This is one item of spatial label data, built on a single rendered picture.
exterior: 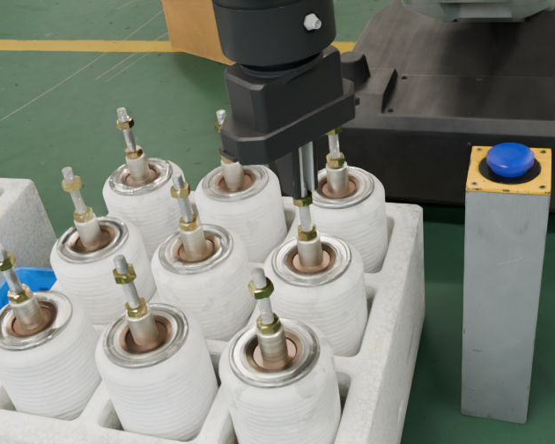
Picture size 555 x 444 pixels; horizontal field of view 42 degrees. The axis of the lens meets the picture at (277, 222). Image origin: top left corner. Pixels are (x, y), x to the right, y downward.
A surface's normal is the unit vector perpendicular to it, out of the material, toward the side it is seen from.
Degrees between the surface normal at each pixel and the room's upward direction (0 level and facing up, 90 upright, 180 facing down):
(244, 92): 90
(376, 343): 0
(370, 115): 46
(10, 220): 90
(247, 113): 90
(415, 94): 0
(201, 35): 89
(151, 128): 0
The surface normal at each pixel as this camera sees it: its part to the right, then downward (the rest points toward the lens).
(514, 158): -0.14, -0.79
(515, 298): -0.29, 0.61
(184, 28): -0.68, 0.50
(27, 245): 0.95, 0.05
